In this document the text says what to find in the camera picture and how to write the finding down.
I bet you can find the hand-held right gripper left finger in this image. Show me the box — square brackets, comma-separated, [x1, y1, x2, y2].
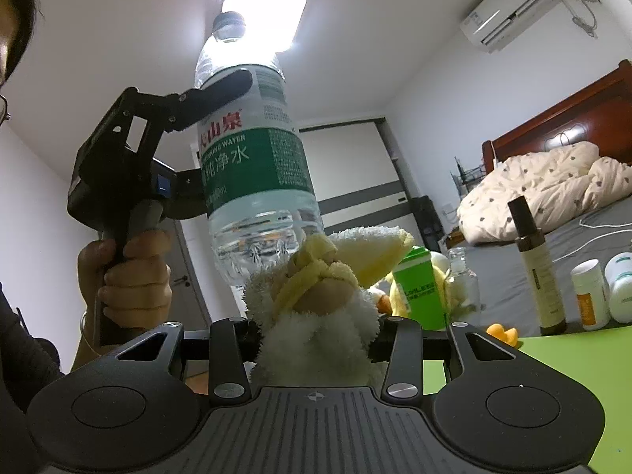
[116, 318, 258, 408]

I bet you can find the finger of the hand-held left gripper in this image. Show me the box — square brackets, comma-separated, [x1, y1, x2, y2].
[129, 69, 254, 134]
[175, 165, 211, 219]

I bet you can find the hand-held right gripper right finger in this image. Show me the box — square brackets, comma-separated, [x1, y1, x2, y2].
[378, 315, 521, 401]

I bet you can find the clear plastic water bottle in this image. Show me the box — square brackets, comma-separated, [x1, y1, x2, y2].
[190, 10, 325, 287]

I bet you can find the white and yellow plush toy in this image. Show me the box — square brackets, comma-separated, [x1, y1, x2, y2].
[242, 226, 416, 387]

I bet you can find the person's left forearm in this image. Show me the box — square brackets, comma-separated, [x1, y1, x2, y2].
[0, 281, 104, 435]

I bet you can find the person's left hand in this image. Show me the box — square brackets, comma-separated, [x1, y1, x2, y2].
[78, 229, 173, 331]

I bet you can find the tall green paper cup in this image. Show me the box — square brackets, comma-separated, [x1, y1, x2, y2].
[391, 246, 451, 333]

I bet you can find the grey room door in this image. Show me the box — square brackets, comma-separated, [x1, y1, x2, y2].
[165, 214, 248, 337]

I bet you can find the small clear glass bottle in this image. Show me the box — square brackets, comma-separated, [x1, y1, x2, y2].
[443, 248, 481, 327]

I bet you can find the ceiling light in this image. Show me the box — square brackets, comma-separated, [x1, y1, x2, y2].
[220, 0, 308, 53]

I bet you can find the black speaker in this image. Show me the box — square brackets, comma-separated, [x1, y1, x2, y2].
[414, 196, 442, 252]

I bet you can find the sliding door wardrobe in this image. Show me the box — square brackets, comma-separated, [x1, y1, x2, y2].
[296, 117, 420, 248]

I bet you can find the brown cream label bottle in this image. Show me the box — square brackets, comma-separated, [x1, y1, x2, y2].
[508, 196, 568, 337]

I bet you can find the person's head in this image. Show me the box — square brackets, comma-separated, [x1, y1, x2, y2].
[0, 0, 43, 126]

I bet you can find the green table mat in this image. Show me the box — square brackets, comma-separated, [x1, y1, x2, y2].
[422, 323, 632, 474]

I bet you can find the white orange label pill bottle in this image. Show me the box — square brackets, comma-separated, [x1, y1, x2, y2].
[570, 259, 611, 331]

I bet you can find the cream patterned quilt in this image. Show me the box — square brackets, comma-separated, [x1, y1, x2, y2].
[457, 141, 632, 248]

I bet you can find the white jar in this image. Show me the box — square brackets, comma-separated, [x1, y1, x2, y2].
[605, 252, 632, 324]

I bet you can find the dark wooden bed headboard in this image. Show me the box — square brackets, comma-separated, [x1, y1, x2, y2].
[481, 59, 632, 171]

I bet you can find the white air conditioner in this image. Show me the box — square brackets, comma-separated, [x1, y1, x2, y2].
[459, 0, 555, 54]

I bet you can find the black wire rack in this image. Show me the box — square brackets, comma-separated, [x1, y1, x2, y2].
[449, 156, 487, 201]

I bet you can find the white charging cable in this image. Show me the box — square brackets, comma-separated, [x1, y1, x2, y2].
[553, 212, 632, 265]

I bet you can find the air conditioner hose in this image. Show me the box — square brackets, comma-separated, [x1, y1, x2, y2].
[550, 0, 600, 38]

